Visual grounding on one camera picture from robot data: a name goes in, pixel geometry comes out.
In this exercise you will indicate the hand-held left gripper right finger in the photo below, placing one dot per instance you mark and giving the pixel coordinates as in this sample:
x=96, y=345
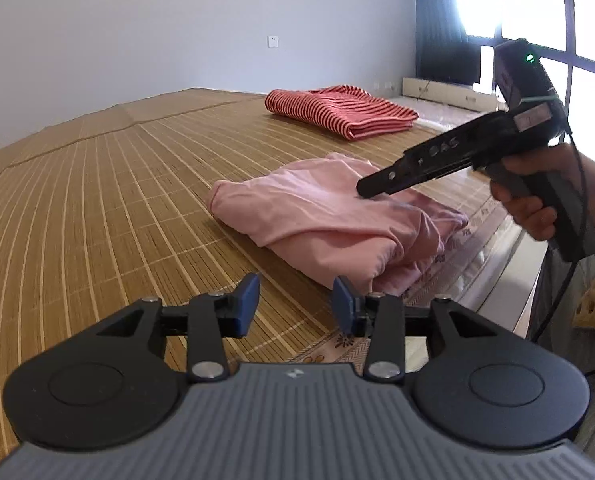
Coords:
x=342, y=305

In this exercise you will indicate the white board under window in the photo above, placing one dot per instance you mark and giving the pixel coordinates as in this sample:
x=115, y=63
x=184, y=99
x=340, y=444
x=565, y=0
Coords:
x=447, y=92

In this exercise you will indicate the white single wall socket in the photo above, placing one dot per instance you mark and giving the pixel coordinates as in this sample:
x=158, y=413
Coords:
x=274, y=41

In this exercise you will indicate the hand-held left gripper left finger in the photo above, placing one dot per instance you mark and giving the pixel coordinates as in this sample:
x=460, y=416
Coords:
x=247, y=305

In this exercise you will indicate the bamboo bed mat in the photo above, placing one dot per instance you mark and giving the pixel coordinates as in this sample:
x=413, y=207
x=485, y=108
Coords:
x=102, y=200

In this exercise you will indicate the red striped folded garment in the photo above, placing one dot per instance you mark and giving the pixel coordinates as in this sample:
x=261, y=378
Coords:
x=337, y=112

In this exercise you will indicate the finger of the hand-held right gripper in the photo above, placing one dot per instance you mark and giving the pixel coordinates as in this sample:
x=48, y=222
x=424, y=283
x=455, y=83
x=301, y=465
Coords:
x=392, y=180

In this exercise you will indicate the dark curtain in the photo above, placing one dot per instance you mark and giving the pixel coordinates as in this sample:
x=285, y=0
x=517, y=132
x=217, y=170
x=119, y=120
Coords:
x=437, y=20

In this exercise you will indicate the person's right hand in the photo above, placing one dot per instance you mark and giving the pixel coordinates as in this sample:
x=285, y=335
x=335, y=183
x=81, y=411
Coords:
x=527, y=215

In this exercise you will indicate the low wall sockets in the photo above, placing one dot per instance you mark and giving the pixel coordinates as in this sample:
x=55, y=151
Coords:
x=385, y=85

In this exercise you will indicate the pink cartoon print shirt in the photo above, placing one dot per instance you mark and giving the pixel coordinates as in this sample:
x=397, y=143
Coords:
x=302, y=210

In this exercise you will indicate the white bed frame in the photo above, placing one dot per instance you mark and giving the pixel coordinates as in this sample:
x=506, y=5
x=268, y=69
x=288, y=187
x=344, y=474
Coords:
x=507, y=285

